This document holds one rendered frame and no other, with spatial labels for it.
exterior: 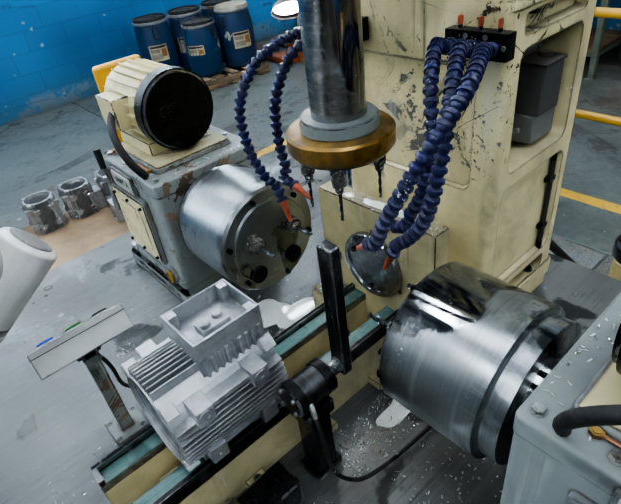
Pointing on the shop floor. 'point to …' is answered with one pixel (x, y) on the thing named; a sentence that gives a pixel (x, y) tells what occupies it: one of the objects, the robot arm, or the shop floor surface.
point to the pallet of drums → (201, 40)
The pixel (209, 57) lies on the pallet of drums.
